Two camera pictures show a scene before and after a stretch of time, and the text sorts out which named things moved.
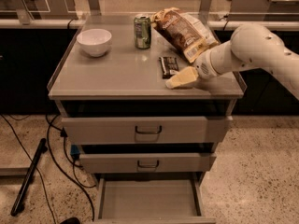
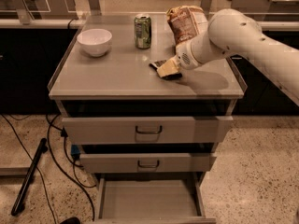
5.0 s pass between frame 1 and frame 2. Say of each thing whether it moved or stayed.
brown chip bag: moved
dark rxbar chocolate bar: moved
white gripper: moved
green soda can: stayed
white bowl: stayed
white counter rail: stayed
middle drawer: stayed
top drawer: stayed
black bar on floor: stayed
